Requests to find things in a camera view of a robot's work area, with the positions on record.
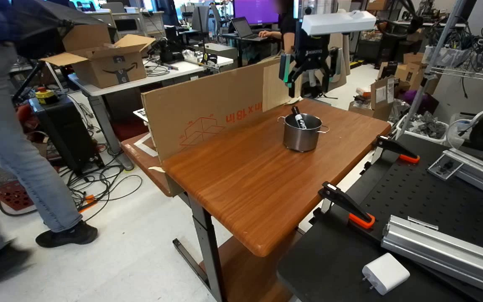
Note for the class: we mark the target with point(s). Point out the open printed cardboard box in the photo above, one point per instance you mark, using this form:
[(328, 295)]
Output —
[(112, 65)]

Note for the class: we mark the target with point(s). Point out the silver metal pot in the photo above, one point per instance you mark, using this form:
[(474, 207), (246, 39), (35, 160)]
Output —
[(302, 142)]

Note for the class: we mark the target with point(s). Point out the red perforated crate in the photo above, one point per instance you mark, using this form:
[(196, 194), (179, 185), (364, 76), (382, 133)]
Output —
[(11, 197)]

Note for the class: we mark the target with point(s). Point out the black perforated mounting board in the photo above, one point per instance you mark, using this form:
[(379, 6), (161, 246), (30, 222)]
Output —
[(419, 207)]

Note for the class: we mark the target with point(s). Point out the dark laptop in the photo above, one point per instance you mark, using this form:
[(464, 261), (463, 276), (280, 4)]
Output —
[(243, 28)]

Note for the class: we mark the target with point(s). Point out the black photo umbrella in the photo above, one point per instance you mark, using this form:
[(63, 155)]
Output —
[(50, 23)]

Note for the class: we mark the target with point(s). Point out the white power adapter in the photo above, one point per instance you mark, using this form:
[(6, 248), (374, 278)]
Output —
[(385, 273)]

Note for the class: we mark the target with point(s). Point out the aluminium profile rail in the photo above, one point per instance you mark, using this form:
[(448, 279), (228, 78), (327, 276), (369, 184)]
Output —
[(448, 253), (476, 174)]

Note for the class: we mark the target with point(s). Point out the person in blue jeans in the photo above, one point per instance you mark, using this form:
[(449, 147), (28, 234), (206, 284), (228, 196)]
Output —
[(11, 128)]

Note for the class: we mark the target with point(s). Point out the grey metal table leg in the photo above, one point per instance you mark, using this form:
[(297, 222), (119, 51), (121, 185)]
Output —
[(208, 246)]

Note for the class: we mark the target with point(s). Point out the black equipment cart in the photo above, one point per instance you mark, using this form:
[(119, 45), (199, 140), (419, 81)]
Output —
[(65, 132)]

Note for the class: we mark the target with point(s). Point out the brown cardboard panel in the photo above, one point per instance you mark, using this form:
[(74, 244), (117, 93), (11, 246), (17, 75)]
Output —
[(208, 110)]

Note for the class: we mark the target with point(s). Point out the brown cardboard boxes stack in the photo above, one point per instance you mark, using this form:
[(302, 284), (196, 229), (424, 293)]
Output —
[(401, 78)]

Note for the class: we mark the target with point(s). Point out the purple lit monitor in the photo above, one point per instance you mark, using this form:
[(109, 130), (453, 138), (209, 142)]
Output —
[(255, 11)]

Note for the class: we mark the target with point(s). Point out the yellow red emergency stop button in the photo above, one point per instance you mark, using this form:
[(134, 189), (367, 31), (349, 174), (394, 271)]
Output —
[(43, 95)]

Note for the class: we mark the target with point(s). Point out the grey metal stand pole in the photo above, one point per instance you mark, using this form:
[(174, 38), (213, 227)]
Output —
[(434, 61)]

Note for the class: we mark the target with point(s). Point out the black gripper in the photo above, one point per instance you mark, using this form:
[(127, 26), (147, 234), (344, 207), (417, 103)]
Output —
[(310, 51)]

